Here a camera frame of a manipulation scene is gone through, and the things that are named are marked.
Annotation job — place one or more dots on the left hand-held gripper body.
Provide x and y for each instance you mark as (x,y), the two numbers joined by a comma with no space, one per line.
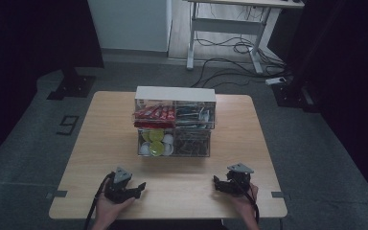
(117,191)

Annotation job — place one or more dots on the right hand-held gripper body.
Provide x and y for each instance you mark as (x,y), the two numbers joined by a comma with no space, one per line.
(240,183)

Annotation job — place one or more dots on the person's left hand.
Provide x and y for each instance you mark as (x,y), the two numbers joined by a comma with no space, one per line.
(107,209)

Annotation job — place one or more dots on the person's right hand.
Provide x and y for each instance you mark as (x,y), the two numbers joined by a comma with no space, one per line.
(247,204)

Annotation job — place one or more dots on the grey tape strip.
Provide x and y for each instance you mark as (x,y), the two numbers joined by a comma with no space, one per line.
(280,195)

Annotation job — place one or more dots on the person's dark clothing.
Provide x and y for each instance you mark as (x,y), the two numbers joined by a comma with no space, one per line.
(166,225)

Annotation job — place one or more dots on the yellow-green round items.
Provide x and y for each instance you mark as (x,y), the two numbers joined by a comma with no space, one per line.
(156,143)

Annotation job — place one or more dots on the pile of dark brown packets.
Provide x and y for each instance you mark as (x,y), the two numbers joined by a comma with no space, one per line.
(191,143)

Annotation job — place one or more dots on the pile of dark blue packets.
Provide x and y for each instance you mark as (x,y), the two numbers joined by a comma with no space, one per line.
(193,115)

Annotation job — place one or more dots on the pile of red packets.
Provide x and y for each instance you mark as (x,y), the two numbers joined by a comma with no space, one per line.
(155,115)

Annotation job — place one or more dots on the clear drawer organizer white top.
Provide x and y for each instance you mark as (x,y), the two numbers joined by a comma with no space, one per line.
(175,94)

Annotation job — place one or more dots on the black stand base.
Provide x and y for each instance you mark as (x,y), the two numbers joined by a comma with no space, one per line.
(73,85)
(292,94)

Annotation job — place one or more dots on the white power strip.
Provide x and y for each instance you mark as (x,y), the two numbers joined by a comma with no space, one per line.
(275,80)

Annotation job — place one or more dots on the black curtain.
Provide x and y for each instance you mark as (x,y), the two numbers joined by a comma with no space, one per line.
(348,80)
(28,57)

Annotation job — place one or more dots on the white cabinet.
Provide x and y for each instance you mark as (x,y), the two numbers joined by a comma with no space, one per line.
(129,25)

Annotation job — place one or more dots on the white metal desk frame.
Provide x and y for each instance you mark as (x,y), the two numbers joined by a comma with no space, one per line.
(226,26)

